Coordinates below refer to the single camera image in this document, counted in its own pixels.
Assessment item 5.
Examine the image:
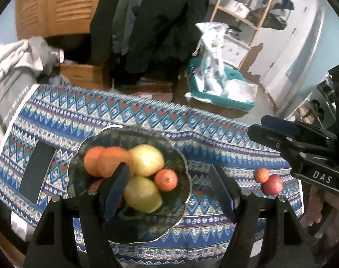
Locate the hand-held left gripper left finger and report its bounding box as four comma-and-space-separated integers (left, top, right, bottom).
23, 163, 131, 268

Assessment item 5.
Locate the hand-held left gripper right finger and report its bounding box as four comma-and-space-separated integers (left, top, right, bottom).
208, 163, 316, 268

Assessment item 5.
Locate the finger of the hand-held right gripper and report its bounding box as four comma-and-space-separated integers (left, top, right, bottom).
247, 124, 338, 171
260, 115, 338, 146

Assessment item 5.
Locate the red fruit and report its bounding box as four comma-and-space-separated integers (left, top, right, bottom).
89, 179, 104, 192

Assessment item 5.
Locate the yellow apple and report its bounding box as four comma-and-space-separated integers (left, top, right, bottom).
127, 144, 165, 178
123, 174, 163, 213

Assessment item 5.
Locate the large orange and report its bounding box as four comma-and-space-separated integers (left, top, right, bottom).
97, 147, 135, 179

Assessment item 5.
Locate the small orange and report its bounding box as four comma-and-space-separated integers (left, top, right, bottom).
83, 147, 106, 177

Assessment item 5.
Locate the dark glass bowl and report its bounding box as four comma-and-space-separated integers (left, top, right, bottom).
67, 125, 193, 244

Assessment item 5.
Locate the person's right hand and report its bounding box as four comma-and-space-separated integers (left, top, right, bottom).
300, 186, 339, 235

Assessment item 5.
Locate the tiny tangerine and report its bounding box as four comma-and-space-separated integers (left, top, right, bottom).
255, 168, 270, 183

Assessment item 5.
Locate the shoe rack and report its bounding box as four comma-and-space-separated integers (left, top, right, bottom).
291, 75, 334, 123

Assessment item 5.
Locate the red apple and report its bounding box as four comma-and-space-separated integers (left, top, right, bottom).
262, 174, 284, 196

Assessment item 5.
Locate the clear plastic bag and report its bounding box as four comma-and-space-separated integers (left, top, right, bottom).
221, 79, 258, 104

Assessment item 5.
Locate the white door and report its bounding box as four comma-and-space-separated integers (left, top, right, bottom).
259, 0, 326, 115

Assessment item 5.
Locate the black smartphone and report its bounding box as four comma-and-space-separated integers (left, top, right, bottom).
19, 141, 57, 205

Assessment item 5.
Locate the blue patterned tablecloth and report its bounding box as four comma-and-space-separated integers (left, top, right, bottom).
0, 84, 305, 266

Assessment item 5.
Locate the teal box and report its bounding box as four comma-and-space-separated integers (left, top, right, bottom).
185, 58, 256, 111

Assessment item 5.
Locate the white printed plastic bag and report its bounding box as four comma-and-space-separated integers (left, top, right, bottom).
194, 22, 230, 94

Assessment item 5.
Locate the dark clothes pile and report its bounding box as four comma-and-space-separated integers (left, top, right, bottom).
270, 0, 294, 30

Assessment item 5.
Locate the flat cardboard box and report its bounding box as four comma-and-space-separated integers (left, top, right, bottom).
130, 82, 174, 101

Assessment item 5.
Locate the wooden shelf rack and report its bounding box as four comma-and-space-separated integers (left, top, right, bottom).
210, 0, 279, 73

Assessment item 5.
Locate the white pot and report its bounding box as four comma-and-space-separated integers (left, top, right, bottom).
225, 0, 251, 17

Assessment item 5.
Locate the grey printed bag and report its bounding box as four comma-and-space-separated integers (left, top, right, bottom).
0, 67, 39, 123

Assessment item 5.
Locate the dark hanging coat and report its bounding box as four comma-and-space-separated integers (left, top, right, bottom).
90, 0, 210, 83

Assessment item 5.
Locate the white hooded sweatshirt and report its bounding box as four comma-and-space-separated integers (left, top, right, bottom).
0, 37, 65, 162

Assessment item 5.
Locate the wooden louvre door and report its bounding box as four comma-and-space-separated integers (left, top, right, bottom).
15, 0, 108, 38

